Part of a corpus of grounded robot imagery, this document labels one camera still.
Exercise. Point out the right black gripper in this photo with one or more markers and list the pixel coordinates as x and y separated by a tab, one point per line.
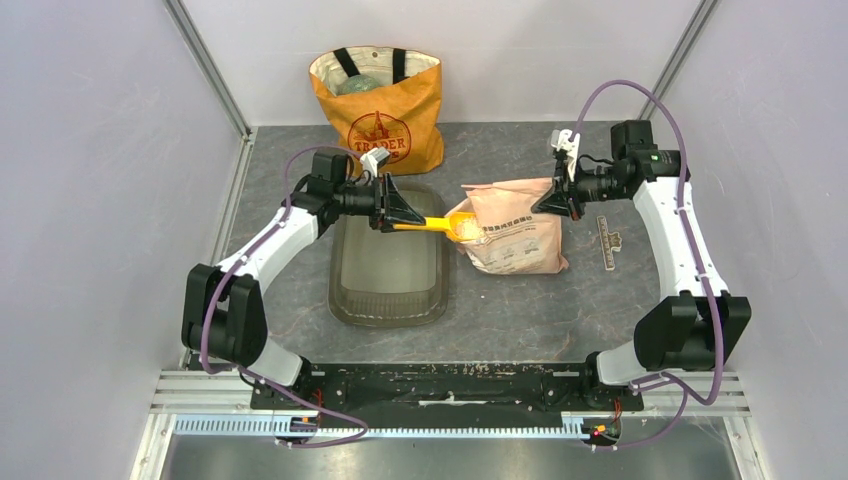
564	196

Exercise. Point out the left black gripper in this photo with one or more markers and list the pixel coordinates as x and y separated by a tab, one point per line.
390	206

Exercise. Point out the pink litter bag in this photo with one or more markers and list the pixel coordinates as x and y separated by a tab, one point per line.
515	240

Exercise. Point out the torn bag top strip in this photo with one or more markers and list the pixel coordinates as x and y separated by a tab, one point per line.
610	242

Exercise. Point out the grey translucent litter box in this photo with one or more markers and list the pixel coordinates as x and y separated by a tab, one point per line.
388	280

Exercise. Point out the orange plastic scoop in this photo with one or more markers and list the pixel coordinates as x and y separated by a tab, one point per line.
445	225

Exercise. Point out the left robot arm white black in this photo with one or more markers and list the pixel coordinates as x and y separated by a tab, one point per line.
224	315

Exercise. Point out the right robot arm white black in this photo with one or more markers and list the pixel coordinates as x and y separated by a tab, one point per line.
686	339

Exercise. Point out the beige litter granule pile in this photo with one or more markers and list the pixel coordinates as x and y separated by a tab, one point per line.
468	229

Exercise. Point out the orange Trader Joe's bag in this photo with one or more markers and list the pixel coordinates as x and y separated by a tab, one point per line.
401	115

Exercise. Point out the green bundle inside bag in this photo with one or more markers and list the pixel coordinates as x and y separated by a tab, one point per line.
358	84

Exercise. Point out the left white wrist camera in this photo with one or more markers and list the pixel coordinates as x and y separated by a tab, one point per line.
374	159

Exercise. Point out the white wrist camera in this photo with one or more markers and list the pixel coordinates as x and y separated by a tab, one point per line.
565	144
374	159

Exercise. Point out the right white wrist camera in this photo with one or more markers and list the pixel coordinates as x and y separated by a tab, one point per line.
565	144

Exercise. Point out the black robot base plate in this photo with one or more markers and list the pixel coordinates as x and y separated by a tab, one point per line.
473	395

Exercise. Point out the right aluminium corner post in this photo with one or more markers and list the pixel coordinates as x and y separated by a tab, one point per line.
696	25

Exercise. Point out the aluminium corner post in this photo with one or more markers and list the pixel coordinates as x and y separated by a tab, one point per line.
202	55
696	25

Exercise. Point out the left aluminium corner post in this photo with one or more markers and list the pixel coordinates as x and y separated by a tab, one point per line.
202	55

